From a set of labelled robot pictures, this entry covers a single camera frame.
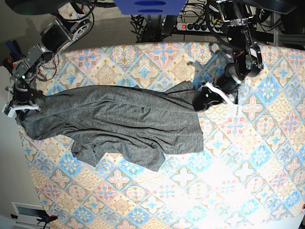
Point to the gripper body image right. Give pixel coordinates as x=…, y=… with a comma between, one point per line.
x=224, y=89

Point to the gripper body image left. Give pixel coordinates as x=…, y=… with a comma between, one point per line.
x=20, y=100

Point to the grey t-shirt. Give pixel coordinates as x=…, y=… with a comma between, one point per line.
x=140, y=124

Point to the red black clamp left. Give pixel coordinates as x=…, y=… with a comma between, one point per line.
x=8, y=64

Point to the white power strip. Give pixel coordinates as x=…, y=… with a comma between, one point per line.
x=201, y=27

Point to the patterned tile tablecloth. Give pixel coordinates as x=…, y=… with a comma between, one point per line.
x=252, y=168

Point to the black clamp bottom left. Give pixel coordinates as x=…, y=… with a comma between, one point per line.
x=45, y=219

